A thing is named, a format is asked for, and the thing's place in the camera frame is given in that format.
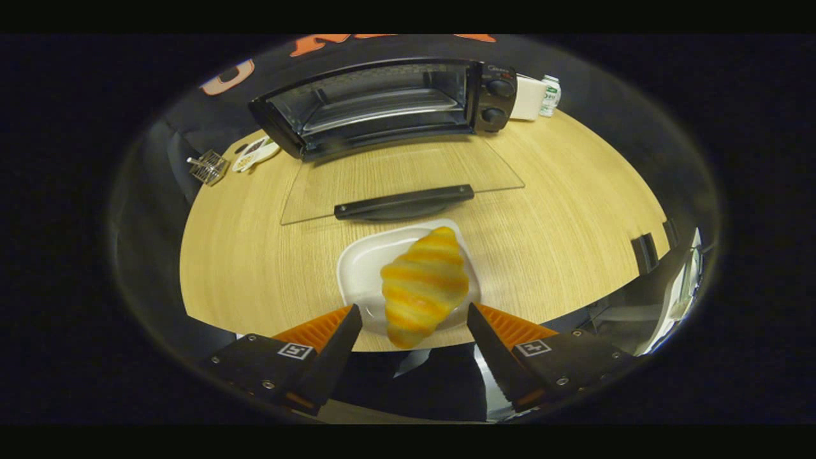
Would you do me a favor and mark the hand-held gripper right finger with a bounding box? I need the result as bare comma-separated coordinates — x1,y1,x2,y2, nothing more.
467,303,638,412

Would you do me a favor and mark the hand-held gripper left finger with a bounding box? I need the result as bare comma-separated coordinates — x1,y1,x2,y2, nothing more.
198,305,363,415

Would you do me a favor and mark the yellow striped croissant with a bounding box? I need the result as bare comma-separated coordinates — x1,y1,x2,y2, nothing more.
381,226,470,349

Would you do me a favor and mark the black toaster oven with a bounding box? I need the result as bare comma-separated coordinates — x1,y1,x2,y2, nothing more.
249,59,525,225

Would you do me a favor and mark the white square plate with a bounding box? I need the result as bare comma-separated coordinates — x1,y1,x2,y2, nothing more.
336,219,481,335

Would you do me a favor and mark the black chair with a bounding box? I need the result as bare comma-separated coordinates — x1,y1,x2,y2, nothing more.
631,219,680,275

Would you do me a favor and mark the white printed card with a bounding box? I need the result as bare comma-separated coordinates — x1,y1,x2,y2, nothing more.
231,135,281,173

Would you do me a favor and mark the white rectangular box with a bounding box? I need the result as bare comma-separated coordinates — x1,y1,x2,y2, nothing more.
510,75,548,122

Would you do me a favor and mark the black backdrop cloth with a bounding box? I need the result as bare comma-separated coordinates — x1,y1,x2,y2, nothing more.
127,35,696,211

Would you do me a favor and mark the small metal wire basket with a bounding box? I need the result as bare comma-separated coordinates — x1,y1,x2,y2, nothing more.
187,150,229,187

